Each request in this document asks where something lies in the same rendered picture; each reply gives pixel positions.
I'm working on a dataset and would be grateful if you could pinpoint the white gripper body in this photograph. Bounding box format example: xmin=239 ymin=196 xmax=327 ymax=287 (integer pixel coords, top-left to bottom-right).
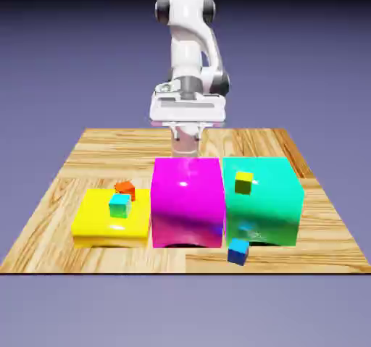
xmin=149 ymin=91 xmax=228 ymax=128

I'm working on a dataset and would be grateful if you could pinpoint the small yellow cube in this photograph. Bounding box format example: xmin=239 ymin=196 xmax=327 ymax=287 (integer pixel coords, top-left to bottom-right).
xmin=233 ymin=170 xmax=255 ymax=196

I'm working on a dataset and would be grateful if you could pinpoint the small orange cube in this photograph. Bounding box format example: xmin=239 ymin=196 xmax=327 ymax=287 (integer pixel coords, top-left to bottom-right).
xmin=114 ymin=180 xmax=136 ymax=203

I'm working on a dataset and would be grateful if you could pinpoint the small cyan cube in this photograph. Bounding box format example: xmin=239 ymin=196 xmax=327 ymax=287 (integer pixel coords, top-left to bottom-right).
xmin=108 ymin=193 xmax=132 ymax=220

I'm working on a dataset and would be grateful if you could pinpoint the small blue cube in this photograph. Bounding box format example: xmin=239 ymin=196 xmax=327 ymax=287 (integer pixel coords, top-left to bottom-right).
xmin=226 ymin=238 xmax=251 ymax=267

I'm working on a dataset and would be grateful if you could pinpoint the large magenta box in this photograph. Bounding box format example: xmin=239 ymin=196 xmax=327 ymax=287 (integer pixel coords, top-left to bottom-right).
xmin=150 ymin=156 xmax=227 ymax=250

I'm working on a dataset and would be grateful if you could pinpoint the large teal box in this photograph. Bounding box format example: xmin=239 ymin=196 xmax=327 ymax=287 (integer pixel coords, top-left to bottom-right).
xmin=222 ymin=156 xmax=306 ymax=248

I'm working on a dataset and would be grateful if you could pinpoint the large yellow box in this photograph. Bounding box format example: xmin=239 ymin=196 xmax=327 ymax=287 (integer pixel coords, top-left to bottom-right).
xmin=71 ymin=188 xmax=152 ymax=249

